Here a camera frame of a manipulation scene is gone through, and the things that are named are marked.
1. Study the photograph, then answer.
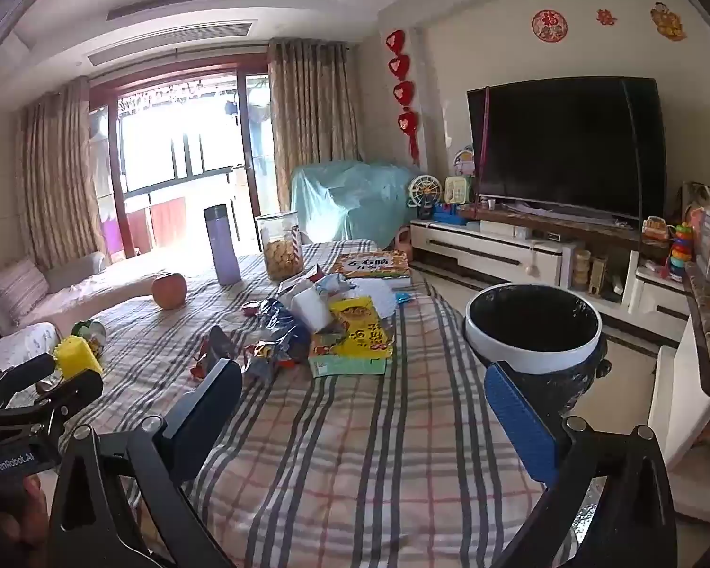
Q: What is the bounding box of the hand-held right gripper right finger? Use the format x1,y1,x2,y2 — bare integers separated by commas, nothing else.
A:
484,361,678,568

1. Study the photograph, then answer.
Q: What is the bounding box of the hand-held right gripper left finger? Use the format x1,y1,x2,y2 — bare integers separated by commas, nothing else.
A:
47,358,243,568

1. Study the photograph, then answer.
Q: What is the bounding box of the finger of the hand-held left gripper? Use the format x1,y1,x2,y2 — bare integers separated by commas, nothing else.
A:
0,372,104,437
0,354,57,412

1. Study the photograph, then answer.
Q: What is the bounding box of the white bin black liner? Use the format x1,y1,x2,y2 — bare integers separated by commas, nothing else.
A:
462,283,610,421

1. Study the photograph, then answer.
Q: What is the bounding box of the person's left hand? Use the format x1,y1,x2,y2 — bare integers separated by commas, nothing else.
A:
0,474,49,551

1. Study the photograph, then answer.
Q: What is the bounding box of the yellow toy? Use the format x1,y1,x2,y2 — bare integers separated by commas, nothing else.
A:
56,336,104,378

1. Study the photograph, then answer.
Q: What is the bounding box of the green toy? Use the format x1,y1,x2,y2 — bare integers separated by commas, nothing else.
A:
71,319,107,362

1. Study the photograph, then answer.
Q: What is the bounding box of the blue snack bag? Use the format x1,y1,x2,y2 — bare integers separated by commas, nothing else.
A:
237,299,314,385

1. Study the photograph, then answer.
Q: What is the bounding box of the silver textured cover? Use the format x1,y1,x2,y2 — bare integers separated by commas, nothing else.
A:
559,473,604,551

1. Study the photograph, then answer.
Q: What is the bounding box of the red apple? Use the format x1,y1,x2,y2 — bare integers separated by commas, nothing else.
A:
151,272,188,310

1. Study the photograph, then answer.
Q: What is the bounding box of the green flat snack box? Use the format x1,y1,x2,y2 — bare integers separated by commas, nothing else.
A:
308,331,391,378

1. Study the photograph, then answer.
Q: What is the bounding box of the purple thermos bottle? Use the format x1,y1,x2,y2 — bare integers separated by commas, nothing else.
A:
204,204,242,286

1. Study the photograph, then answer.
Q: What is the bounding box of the white counter base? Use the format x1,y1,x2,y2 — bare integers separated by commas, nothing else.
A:
648,319,710,477

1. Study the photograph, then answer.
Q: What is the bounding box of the clear cookie jar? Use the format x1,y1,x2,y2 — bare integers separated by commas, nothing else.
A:
256,211,306,283

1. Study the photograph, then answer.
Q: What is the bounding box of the yellow snack packet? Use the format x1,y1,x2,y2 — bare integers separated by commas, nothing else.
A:
329,297,395,359

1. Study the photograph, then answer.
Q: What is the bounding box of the white television cabinet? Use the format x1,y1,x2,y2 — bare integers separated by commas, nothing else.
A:
410,207,696,362

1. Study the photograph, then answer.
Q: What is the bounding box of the white paper sheet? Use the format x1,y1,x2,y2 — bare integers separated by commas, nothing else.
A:
355,281,403,316

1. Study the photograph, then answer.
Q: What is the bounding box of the beige patterned curtain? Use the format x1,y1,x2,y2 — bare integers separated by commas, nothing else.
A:
266,37,368,214
17,76,108,270

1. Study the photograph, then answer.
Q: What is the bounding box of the orange picture book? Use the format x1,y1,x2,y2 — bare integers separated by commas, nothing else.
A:
329,250,413,286

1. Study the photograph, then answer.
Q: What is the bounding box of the orange toy cash register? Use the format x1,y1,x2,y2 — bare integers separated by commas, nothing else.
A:
642,216,671,245

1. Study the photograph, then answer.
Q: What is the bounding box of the teal covered armchair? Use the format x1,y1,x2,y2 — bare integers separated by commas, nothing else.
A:
289,160,418,245

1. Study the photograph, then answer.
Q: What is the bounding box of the small white fan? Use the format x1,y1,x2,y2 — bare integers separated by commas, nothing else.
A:
406,174,444,220

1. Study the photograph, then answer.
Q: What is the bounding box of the black television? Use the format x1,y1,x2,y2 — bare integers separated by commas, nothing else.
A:
466,76,668,222

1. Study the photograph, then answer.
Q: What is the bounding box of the paper shopping bag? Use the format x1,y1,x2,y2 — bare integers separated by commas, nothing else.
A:
682,182,710,231

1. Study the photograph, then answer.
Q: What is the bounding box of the green rod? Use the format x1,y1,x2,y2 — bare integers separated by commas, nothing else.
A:
621,78,645,222

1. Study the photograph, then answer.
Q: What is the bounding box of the ceiling air vent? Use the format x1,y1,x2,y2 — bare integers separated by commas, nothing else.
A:
88,22,254,66
106,0,254,21

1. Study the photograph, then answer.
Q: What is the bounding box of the red heart hanging decoration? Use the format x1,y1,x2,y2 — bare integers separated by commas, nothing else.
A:
384,28,422,165

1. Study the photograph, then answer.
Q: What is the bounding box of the wooden balcony door frame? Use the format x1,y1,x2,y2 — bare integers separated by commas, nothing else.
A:
89,65,273,258

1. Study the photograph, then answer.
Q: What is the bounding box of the rainbow ring stacker toy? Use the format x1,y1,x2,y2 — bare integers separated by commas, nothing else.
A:
668,222,694,278

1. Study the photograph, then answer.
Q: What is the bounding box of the round red wall sticker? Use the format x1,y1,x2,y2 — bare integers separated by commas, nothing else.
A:
531,9,569,44

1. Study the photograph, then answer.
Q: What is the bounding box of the gold figure wall sticker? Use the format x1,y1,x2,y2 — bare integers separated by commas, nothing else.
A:
651,1,687,42

